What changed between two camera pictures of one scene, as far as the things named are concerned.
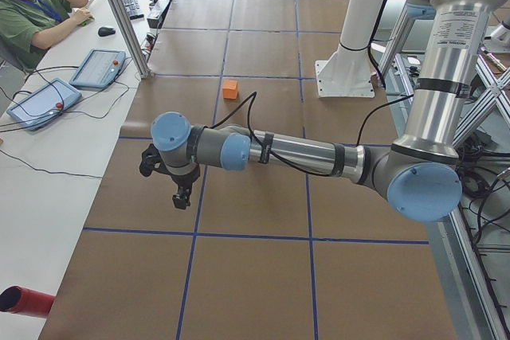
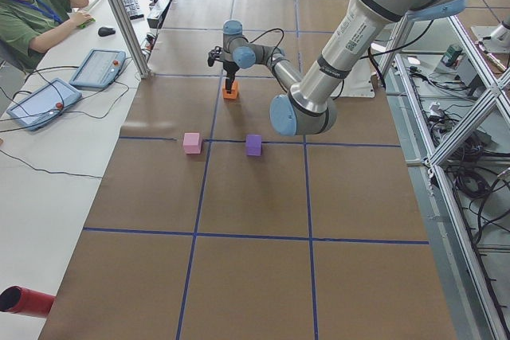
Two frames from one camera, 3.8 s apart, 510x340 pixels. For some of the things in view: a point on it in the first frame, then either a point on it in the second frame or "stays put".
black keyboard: x=131 y=2 stays put
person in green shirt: x=34 y=10 stays put
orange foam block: x=229 y=88 stays put
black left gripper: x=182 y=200 to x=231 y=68
